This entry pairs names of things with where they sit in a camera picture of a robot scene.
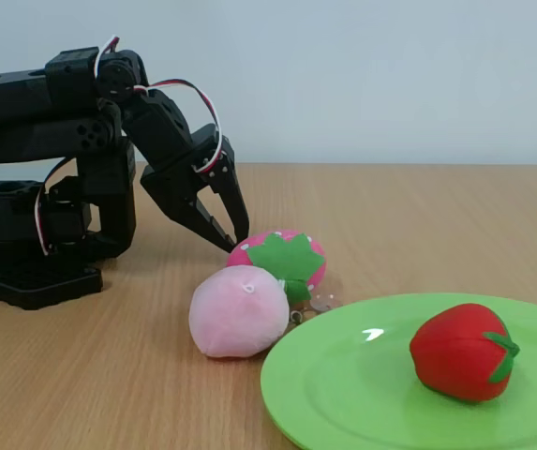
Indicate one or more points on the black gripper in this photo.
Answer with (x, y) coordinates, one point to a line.
(180, 184)

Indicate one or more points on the red plush strawberry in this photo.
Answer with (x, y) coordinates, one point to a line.
(455, 351)

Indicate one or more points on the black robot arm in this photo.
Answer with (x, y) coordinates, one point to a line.
(15, 94)

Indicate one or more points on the pink plush strawberry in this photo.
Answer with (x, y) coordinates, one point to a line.
(249, 246)

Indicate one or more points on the green plastic plate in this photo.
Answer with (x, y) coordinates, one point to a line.
(352, 389)

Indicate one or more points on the pale pink plush peach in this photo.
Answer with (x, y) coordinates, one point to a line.
(235, 311)

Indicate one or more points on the metal keyring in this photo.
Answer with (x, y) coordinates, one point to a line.
(297, 316)

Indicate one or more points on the clear suction cup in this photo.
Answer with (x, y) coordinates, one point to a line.
(323, 302)

